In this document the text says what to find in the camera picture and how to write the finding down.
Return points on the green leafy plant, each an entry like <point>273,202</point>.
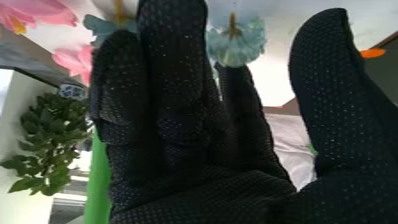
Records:
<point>51,140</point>

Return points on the pink flower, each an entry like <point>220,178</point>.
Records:
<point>37,11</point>
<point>74,60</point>

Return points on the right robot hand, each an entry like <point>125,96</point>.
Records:
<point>196,140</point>

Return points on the blue flower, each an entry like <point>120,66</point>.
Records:
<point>237,45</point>
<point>104,26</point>

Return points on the blue and white vase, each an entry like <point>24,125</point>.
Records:
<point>72,90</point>

